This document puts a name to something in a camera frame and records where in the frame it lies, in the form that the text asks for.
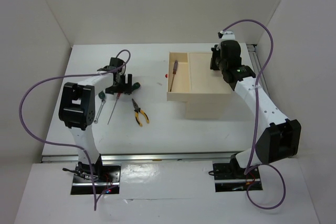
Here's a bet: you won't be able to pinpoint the red long thin screwdriver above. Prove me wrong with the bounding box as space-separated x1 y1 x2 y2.
107 93 121 125

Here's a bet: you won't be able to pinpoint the yellow black pliers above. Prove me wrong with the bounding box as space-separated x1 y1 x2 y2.
132 99 150 127

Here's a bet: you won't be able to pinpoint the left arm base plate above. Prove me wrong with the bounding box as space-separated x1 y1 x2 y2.
62 165 121 195

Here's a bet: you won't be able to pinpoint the beige drawer cabinet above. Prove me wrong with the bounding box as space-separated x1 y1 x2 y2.
185 52 232 120

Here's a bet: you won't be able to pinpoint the aluminium side rail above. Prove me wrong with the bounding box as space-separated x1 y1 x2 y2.
246 44 269 94

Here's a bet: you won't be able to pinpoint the green stubby screwdriver orange cap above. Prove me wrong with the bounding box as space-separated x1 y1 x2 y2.
132 82 141 91

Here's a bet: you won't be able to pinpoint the silver ratchet wrench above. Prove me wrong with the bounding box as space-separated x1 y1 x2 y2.
94 99 106 124

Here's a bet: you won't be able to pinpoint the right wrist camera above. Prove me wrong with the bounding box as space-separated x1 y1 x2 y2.
218 30 236 41

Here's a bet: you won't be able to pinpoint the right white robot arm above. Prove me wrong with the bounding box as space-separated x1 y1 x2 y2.
210 40 301 178

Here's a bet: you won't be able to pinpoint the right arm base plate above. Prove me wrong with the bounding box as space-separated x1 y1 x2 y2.
208 163 263 193

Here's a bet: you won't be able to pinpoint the aluminium front rail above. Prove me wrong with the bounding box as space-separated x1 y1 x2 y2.
41 152 234 163

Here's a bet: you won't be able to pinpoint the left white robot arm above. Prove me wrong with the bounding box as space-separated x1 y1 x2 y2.
58 57 132 182

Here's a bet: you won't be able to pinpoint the beige top drawer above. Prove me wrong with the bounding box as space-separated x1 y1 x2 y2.
167 52 191 102

